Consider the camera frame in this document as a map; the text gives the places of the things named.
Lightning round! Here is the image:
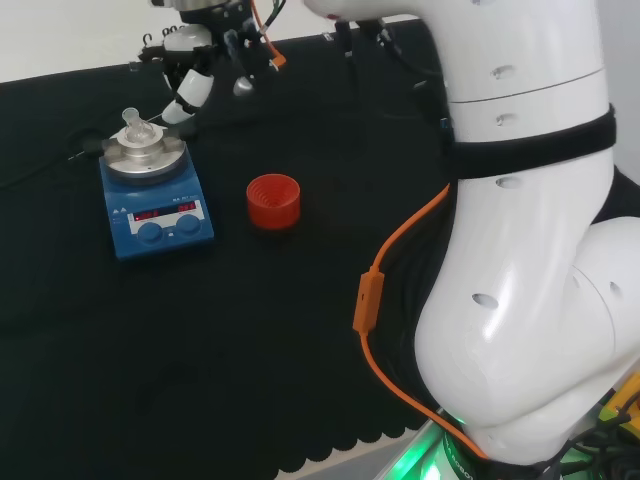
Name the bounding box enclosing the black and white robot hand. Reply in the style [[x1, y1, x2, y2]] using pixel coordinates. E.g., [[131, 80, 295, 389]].
[[137, 0, 289, 140]]

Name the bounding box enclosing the clear round-bottom glass flask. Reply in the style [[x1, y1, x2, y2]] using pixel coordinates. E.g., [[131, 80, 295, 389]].
[[121, 107, 157, 149]]

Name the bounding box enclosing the thin metal probe rod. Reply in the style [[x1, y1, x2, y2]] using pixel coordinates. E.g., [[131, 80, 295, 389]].
[[67, 113, 165, 162]]

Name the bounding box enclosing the black bench cloth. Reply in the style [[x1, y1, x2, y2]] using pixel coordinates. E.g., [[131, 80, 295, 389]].
[[0, 19, 640, 477]]

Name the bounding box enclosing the heater with blue base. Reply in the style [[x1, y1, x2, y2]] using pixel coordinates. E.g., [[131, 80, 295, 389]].
[[98, 119, 217, 262]]

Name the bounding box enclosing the orange cable with plug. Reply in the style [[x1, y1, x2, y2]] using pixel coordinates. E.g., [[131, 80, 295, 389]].
[[248, 0, 289, 72]]

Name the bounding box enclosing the grey metal base plate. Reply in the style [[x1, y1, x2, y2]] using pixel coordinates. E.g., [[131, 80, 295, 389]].
[[382, 417, 451, 480]]

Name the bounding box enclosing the black heater power cable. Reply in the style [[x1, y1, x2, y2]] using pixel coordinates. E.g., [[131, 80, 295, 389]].
[[0, 128, 106, 194]]

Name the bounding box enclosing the red ribbed plastic cup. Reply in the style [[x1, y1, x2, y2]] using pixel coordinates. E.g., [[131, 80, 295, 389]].
[[245, 172, 303, 231]]

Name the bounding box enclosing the orange cable with inline box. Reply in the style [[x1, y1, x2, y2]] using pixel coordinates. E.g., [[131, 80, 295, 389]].
[[351, 182, 491, 461]]

